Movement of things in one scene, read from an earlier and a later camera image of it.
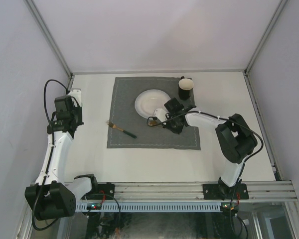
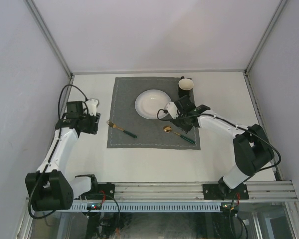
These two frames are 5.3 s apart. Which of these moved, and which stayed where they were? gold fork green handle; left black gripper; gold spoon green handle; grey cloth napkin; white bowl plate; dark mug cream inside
Moved: gold spoon green handle; left black gripper
Stayed: white bowl plate; dark mug cream inside; gold fork green handle; grey cloth napkin
